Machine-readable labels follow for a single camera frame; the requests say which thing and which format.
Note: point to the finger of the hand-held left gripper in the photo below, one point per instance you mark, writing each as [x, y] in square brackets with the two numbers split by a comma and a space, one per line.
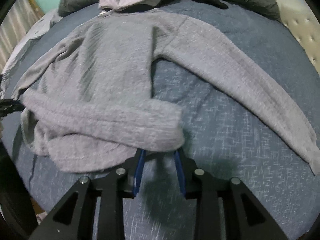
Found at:
[12, 111]
[11, 103]

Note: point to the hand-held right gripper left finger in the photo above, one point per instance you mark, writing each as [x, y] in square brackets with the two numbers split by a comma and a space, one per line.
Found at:
[138, 170]

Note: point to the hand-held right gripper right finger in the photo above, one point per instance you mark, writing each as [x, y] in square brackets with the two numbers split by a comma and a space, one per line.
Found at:
[180, 172]

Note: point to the grey knit sweater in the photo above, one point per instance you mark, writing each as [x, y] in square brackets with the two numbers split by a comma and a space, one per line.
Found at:
[100, 67]

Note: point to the blue patterned bedspread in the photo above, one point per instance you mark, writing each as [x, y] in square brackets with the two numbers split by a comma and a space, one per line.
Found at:
[212, 120]

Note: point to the pale striped curtain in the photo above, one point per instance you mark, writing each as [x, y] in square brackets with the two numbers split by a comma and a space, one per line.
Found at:
[15, 30]

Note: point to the light blue sheet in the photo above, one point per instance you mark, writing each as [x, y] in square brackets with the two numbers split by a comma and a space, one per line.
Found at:
[37, 27]

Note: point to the person's dark ribbed clothing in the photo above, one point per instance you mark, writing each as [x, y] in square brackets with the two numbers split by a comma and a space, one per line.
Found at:
[15, 192]

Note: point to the white tufted headboard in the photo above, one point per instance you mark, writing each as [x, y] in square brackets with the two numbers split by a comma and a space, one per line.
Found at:
[300, 25]

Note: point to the wooden window frame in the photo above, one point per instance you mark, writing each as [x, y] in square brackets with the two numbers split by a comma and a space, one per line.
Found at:
[36, 2]

